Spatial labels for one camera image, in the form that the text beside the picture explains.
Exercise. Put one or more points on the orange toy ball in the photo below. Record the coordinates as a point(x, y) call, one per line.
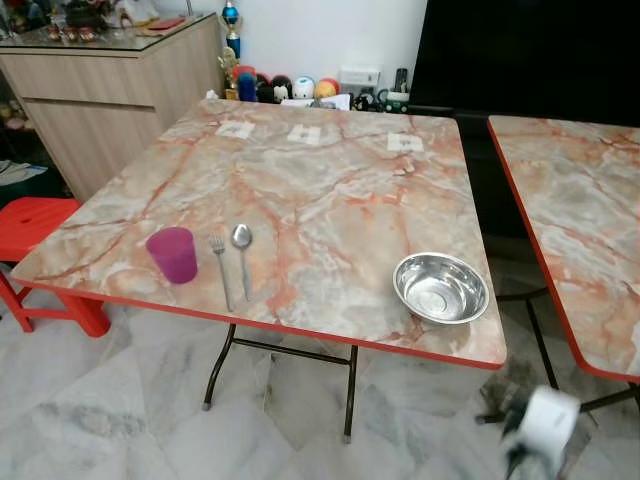
point(326, 90)

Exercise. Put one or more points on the stainless steel bowl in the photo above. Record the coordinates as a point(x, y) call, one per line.
point(441, 290)

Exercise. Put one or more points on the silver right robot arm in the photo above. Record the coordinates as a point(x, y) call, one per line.
point(528, 468)

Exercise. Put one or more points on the purple plastic cup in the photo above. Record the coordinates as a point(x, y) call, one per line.
point(172, 258)

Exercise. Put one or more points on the red flat tray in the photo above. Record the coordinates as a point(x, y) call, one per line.
point(165, 22)

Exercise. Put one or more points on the blue trophy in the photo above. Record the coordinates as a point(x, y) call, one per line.
point(231, 18)

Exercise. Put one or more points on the metal spoon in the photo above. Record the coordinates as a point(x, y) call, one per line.
point(242, 238)

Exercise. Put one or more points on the red plastic stool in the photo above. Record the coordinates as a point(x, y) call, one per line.
point(30, 222)

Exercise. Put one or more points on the white toy ball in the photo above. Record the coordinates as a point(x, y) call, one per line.
point(303, 87)

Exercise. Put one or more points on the wooden cabinet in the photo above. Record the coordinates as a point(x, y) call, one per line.
point(110, 100)

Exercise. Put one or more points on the marble-pattern folding table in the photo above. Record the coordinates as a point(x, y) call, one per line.
point(580, 220)
point(310, 210)

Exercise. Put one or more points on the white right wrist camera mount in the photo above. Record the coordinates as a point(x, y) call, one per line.
point(549, 422)

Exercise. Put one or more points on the white wall socket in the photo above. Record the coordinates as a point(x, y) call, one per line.
point(359, 76)

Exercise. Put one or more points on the black toy ball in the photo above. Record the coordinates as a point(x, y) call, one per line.
point(281, 86)

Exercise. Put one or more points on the white paper label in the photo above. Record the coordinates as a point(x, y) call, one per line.
point(404, 142)
point(235, 129)
point(304, 134)

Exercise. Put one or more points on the metal fork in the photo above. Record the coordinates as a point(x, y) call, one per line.
point(223, 275)

